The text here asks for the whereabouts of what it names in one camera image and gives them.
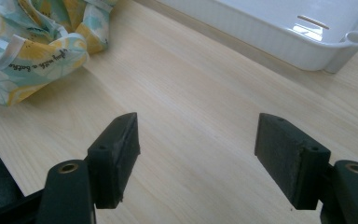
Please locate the lemon print cloth bag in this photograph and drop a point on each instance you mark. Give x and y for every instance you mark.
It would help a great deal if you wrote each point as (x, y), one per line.
(37, 49)

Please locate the white plastic tray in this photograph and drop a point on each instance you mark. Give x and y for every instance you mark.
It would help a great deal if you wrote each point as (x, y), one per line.
(279, 25)

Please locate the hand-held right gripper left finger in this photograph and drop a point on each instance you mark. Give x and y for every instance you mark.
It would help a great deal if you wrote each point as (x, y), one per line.
(113, 161)

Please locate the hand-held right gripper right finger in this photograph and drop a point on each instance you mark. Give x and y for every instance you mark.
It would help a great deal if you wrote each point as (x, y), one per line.
(287, 161)

